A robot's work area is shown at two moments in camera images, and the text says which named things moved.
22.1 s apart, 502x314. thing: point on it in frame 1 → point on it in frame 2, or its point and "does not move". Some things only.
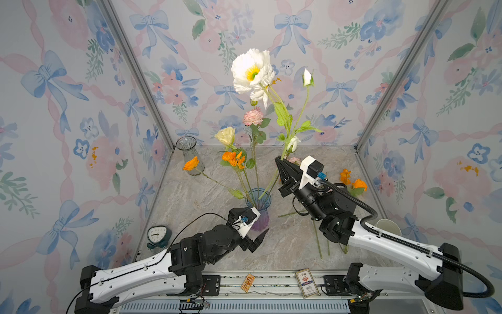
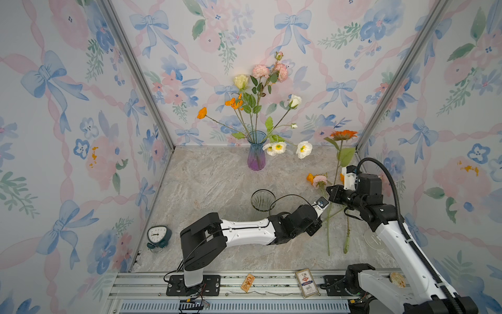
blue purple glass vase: (260, 199) → (256, 156)
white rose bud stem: (292, 144) → (294, 101)
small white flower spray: (252, 74) → (278, 144)
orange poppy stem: (192, 165) → (202, 114)
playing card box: (307, 284) does not move
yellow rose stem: (226, 135) → (241, 82)
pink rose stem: (253, 118) → (261, 73)
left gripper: (246, 243) → (315, 227)
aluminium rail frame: (274, 292) does not move
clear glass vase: (187, 144) → (261, 200)
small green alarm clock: (159, 236) does not move
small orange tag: (248, 280) does not move
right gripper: (298, 188) → (335, 196)
